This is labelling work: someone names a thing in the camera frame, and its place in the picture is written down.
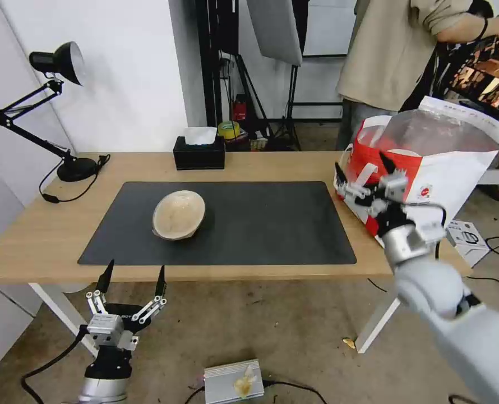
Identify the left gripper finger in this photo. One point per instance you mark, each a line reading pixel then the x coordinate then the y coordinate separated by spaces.
pixel 161 284
pixel 104 281

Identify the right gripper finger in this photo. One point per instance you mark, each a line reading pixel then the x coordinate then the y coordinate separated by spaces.
pixel 352 190
pixel 387 163

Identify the red white takeout bag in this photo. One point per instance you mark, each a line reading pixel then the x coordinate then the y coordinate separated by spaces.
pixel 443 176

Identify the person's forearm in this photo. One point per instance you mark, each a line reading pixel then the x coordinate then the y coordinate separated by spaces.
pixel 459 29

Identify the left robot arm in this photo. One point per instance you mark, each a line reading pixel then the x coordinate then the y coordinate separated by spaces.
pixel 102 391

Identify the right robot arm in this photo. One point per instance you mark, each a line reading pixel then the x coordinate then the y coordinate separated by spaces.
pixel 426 277

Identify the colourful patterned bag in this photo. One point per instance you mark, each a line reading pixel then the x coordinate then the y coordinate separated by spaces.
pixel 489 71

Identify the white cardboard product box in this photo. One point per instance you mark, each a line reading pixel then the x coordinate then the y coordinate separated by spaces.
pixel 468 242

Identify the black desk mat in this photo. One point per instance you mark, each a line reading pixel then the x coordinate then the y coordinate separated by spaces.
pixel 266 227

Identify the black light stand tripod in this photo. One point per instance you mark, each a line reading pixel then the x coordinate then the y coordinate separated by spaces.
pixel 291 109

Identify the silver metal box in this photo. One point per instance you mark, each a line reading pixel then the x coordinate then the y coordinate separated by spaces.
pixel 218 383

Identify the person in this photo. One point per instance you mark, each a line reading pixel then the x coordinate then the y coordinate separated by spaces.
pixel 380 54

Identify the black desk lamp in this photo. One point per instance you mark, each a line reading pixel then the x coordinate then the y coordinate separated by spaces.
pixel 75 169

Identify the crumpled yellowish paper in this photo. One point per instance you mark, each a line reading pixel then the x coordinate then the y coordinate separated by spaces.
pixel 245 381

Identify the small yellow floor scrap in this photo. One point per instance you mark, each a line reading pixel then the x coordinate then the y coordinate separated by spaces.
pixel 349 343

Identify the black tissue box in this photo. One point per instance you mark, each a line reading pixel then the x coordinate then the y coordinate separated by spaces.
pixel 199 158

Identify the yellow tape roll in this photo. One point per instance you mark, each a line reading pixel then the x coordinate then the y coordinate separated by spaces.
pixel 229 129

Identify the red canister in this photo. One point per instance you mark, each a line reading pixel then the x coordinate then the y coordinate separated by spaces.
pixel 241 109

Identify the white tissue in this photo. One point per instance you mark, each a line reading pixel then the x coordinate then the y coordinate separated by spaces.
pixel 199 135

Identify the black wristband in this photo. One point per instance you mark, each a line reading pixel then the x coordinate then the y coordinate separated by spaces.
pixel 485 27

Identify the white photo softbox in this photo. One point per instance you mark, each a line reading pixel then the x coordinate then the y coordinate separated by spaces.
pixel 274 29

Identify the black upright stand poles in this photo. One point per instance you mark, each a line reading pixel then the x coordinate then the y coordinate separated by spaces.
pixel 218 63

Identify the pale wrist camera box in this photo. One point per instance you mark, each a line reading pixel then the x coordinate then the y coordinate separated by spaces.
pixel 394 187
pixel 105 329

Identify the white table frame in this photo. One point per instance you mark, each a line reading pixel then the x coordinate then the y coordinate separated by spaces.
pixel 375 324

